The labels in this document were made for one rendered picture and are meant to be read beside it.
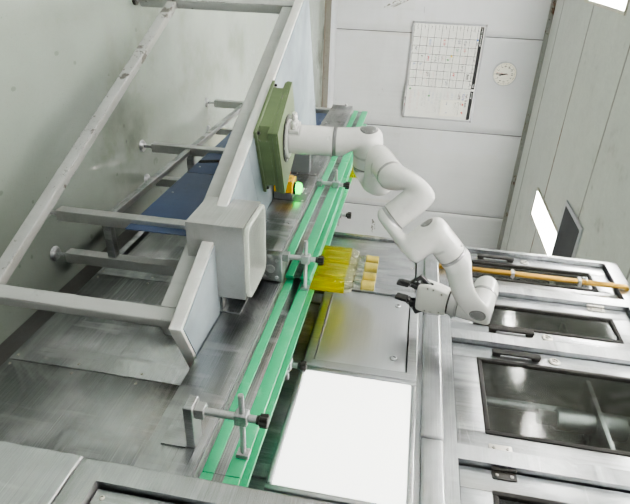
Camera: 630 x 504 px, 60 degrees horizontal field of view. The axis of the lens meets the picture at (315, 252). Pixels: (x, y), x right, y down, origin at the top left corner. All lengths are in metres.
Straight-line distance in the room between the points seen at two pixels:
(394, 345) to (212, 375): 0.65
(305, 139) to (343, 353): 0.69
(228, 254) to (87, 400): 0.58
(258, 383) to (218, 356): 0.13
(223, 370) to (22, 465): 0.51
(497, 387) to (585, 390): 0.26
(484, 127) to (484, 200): 1.05
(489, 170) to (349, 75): 2.30
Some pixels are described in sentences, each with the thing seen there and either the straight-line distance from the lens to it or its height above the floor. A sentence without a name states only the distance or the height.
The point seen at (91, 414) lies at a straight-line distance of 1.63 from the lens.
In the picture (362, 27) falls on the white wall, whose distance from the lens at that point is 7.44.
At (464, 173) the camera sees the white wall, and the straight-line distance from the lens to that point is 7.87.
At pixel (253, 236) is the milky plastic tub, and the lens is 1.57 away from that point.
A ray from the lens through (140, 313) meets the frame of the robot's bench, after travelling 1.41.
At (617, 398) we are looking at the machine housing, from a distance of 1.88.
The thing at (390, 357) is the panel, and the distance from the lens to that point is 1.70.
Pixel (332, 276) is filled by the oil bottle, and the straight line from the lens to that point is 1.76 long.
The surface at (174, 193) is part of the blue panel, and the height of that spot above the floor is 0.37.
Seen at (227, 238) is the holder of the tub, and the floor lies 0.79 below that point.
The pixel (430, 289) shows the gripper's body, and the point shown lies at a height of 1.34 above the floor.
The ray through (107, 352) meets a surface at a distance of 1.82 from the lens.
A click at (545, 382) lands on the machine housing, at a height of 1.71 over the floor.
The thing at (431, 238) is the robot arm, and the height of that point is 1.31.
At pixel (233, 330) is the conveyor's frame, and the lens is 1.48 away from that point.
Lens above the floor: 1.21
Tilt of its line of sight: 8 degrees down
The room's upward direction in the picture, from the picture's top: 97 degrees clockwise
